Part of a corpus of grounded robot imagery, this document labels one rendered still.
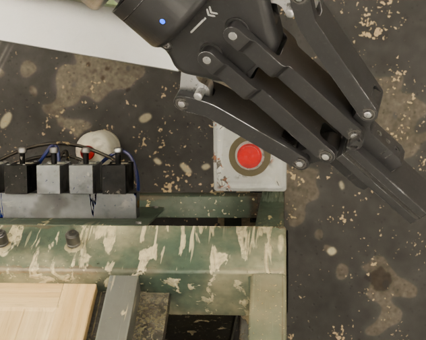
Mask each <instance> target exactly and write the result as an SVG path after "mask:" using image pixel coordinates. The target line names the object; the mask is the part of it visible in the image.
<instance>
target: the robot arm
mask: <svg viewBox="0 0 426 340"><path fill-rule="evenodd" d="M114 1H115V2H116V3H118V4H117V6H116V7H115V8H114V10H113V13H114V14H115V15H116V16H117V17H118V18H119V19H121V20H122V21H123V22H125V23H126V24H127V25H128V26H129V27H130V28H131V29H132V30H133V31H135V32H136V33H137V34H138V35H140V36H141V37H142V38H143V39H144V40H145V41H146V42H147V43H148V44H150V45H151V46H153V47H161V48H163V49H164V50H165V51H166V52H167V53H168V54H169V56H170V58H171V60H172V62H173V64H174V66H175V67H176V68H177V69H178V70H179V71H180V72H181V82H180V89H179V91H178V93H177V95H176V96H175V98H174V101H173V102H174V105H175V106H176V108H178V109H180V110H182V111H186V112H189V113H194V114H197V115H202V116H205V117H207V118H209V119H211V120H212V121H214V122H216V123H218V124H219V125H221V126H223V127H224V128H226V129H228V130H230V131H232V132H233V133H235V134H236V135H238V136H240V137H242V138H244V139H246V140H247V141H249V142H251V143H252V144H254V145H256V146H258V147H259V148H261V149H263V150H265V151H266V152H268V153H270V154H271V155H273V156H275V157H276V158H278V159H280V160H281V161H284V162H285V163H287V164H289V165H290V166H292V167H294V168H296V169H298V170H304V169H306V168H308V166H309V164H311V163H316V162H319V161H321V162H323V163H329V164H331V165H332V166H333V167H334V168H336V169H337V170H338V171H339V172H340V173H341V174H343V176H345V177H347V179H348V180H349V181H351V182H352V183H353V184H354V185H355V186H356V187H358V188H361V189H362V190H365V189H367V188H370V189H371V190H373V191H374V192H375V193H376V194H377V195H378V196H379V197H380V198H381V199H382V200H384V201H385V202H386V203H387V204H388V205H389V206H391V207H392V208H393V209H394V210H395V211H396V212H397V213H398V214H399V215H400V216H402V217H403V218H404V219H405V220H406V221H408V222H409V223H410V224H412V223H414V222H415V221H417V220H418V219H420V218H422V217H424V216H426V179H425V178H424V177H422V176H421V175H420V174H419V173H418V172H417V171H415V170H414V169H413V168H412V167H411V166H410V165H409V164H408V163H407V162H406V161H405V160H404V153H405V151H404V149H403V147H402V145H401V144H399V143H398V142H397V141H396V140H395V139H394V138H393V137H391V135H389V133H387V131H385V130H384V129H383V128H382V127H381V126H380V125H379V124H377V123H376V121H375V119H376V118H377V116H378V113H379V108H380V105H381V101H382V97H383V93H384V92H383V90H382V88H381V86H380V85H379V84H378V82H377V80H376V79H375V78H374V76H373V74H372V73H371V72H370V71H369V69H368V68H367V66H366V64H365V62H364V61H363V60H362V59H361V57H360V55H359V54H358V52H357V51H356V49H355V48H354V46H353V45H352V43H351V42H350V40H349V39H348V37H347V36H346V34H345V33H344V31H343V30H342V28H341V27H340V25H339V24H338V22H337V21H336V19H335V18H334V16H333V15H332V14H331V12H330V10H329V9H328V8H327V6H326V4H325V3H324V0H114ZM278 5H279V6H281V7H282V8H283V10H284V12H285V14H286V16H287V17H288V18H293V17H295V20H296V23H297V25H298V27H299V30H300V31H301V33H302V35H303V36H304V38H305V39H306V41H307V42H308V43H309V45H310V46H311V48H312V49H313V51H314V52H315V54H316V55H317V56H318V58H319V60H320V61H321V62H322V63H323V65H324V67H325V68H326V69H327V71H328V72H329V73H328V72H326V71H325V70H324V69H323V68H322V67H321V66H319V65H318V64H317V63H316V62H315V61H314V60H313V59H312V58H311V57H310V56H309V55H308V54H307V53H305V52H304V51H303V50H302V49H301V48H300V47H299V46H298V44H297V41H296V39H295V37H294V36H293V35H292V34H291V33H290V32H288V31H287V30H286V29H285V28H284V27H283V26H282V22H281V19H280V13H279V10H278ZM212 80H217V81H221V82H224V83H225V84H226V85H228V86H229V87H230V88H228V87H226V86H224V85H222V84H219V83H218V82H213V81H212ZM341 135H342V138H341Z"/></svg>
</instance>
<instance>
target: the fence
mask: <svg viewBox="0 0 426 340"><path fill-rule="evenodd" d="M140 294H141V289H140V280H139V276H127V275H110V277H109V282H108V286H107V289H106V295H105V298H104V304H103V307H102V312H101V316H100V321H99V325H98V330H97V334H96V339H95V340H132V339H133V332H134V327H135V320H136V316H137V312H138V305H139V301H140Z"/></svg>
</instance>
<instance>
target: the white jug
mask: <svg viewBox="0 0 426 340"><path fill-rule="evenodd" d="M77 144H82V145H84V146H88V147H90V148H93V149H96V150H99V151H101V152H103V153H105V154H111V153H112V152H113V149H114V148H115V147H121V145H120V141H119V139H118V138H117V137H116V135H114V133H112V132H110V131H107V130H98V131H95V132H89V133H87V134H84V135H83V136H82V137H81V138H80V139H79V140H78V143H77ZM75 153H76V156H77V157H80V158H83V153H82V152H81V148H79V147H76V148H75ZM103 158H105V157H104V156H101V155H99V154H96V153H95V152H91V151H90V153H89V161H101V160H103ZM111 161H112V160H110V159H108V160H107V161H106V162H104V163H103V164H102V165H105V164H109V163H110V162H111Z"/></svg>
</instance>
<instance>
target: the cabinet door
mask: <svg viewBox="0 0 426 340"><path fill-rule="evenodd" d="M97 293H98V290H97V286H96V284H67V283H0V340H86V338H87V335H88V329H89V326H90V321H91V317H92V313H93V309H94V305H95V301H96V296H97Z"/></svg>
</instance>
